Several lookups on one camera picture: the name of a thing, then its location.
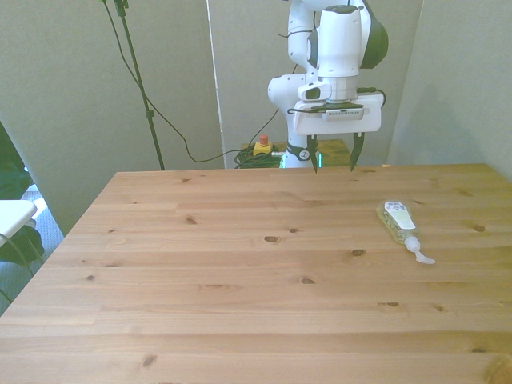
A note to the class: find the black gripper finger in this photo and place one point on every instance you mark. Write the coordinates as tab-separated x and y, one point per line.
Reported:
356	154
312	154

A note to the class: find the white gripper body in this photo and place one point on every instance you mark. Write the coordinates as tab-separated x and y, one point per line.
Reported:
370	118

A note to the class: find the clear sanitizer pump bottle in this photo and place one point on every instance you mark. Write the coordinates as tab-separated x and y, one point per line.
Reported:
398	222

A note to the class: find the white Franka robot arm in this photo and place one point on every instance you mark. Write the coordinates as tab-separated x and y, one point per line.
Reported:
338	40

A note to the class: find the yellow emergency stop button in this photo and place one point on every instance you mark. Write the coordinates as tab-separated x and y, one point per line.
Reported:
262	147

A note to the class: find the white chair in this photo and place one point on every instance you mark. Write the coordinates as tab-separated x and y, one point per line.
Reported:
14	216

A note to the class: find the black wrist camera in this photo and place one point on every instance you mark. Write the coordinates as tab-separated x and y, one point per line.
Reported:
340	114

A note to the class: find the black camera stand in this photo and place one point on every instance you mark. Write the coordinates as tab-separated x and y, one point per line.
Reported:
138	76

